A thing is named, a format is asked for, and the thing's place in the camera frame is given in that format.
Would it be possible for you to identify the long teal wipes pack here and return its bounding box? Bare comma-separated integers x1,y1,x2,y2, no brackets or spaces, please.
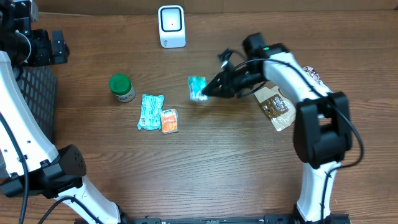
137,94,164,131

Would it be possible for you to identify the white barcode scanner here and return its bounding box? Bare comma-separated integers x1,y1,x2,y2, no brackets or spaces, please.
158,5,187,49

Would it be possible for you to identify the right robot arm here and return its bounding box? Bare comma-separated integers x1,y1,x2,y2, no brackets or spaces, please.
201,33,353,223

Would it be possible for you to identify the right black cable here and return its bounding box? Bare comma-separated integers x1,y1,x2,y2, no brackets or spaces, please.
233,57,364,224

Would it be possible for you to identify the teal tissue pack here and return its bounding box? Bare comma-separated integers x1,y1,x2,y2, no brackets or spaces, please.
188,77,208,101

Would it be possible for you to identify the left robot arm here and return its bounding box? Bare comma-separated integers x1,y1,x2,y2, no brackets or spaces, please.
1,0,129,223

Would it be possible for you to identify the left black cable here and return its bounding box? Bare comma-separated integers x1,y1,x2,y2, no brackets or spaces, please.
0,113,94,224

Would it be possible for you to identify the grey plastic mesh basket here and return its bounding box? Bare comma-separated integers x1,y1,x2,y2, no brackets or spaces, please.
13,66,58,143

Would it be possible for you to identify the black cable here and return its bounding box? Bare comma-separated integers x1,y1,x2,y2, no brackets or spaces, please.
0,113,94,224
233,57,364,224

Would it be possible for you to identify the brown white snack bag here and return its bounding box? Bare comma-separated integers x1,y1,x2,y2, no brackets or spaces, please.
253,65,330,133

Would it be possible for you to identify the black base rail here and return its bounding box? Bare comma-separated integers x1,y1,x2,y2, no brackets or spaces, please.
74,213,352,224

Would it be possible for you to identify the green capped plastic bottle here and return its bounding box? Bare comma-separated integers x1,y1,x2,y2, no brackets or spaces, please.
109,73,136,103

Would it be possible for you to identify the orange tissue pack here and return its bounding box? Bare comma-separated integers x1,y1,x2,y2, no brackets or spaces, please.
160,109,178,134

